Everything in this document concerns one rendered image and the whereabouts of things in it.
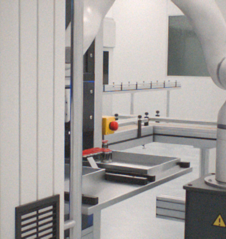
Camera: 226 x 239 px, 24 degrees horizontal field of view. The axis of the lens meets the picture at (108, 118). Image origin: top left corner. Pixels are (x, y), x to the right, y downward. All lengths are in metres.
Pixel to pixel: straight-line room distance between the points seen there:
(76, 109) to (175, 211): 1.91
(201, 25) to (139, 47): 9.25
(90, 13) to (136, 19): 9.45
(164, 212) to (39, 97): 2.05
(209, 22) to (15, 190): 0.98
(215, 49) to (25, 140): 0.98
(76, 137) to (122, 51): 10.09
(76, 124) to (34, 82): 0.16
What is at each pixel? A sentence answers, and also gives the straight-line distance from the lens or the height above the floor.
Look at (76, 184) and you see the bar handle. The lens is 1.07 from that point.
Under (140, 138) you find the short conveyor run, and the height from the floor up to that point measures 0.88.
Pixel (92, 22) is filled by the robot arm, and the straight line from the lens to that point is 1.55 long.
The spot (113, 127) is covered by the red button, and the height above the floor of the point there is 0.99.
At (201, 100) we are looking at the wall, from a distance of 10.40.
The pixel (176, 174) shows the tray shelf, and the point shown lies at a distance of 1.87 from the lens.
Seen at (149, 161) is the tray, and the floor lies 0.89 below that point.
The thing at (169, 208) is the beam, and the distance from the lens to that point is 2.92.
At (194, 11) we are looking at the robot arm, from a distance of 1.71.
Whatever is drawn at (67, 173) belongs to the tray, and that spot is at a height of 0.89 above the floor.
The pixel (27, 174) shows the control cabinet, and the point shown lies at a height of 1.06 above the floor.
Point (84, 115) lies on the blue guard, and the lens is 2.06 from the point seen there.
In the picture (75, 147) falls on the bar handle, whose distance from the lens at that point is 1.06.
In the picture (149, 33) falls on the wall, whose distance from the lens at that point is 10.86.
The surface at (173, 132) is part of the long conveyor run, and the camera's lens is 2.80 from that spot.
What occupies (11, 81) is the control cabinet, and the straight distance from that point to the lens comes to 0.89.
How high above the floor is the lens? 1.24
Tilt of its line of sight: 6 degrees down
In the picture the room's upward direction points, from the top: 1 degrees clockwise
